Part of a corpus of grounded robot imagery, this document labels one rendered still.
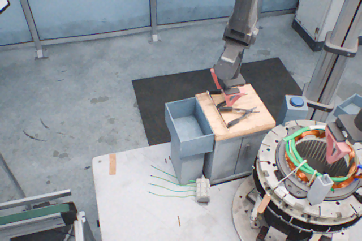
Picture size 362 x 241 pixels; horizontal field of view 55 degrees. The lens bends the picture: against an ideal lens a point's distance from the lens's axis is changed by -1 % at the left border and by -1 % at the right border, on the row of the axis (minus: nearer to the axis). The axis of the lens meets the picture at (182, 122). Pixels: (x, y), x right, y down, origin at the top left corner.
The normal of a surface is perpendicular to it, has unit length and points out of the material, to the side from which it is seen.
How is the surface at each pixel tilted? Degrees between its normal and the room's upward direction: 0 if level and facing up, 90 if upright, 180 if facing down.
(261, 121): 0
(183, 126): 0
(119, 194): 0
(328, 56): 90
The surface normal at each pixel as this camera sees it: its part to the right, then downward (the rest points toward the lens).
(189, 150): 0.30, 0.71
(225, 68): -0.36, 0.68
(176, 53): 0.03, -0.67
